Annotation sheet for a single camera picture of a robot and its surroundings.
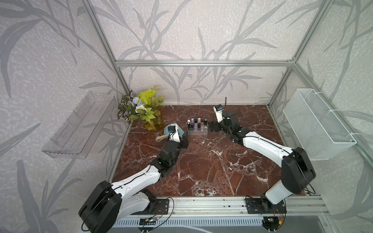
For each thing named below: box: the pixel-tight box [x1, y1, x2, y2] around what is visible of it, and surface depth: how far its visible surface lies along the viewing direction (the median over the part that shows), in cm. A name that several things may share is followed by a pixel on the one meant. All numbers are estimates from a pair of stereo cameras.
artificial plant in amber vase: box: [117, 85, 166, 133], surface depth 90 cm
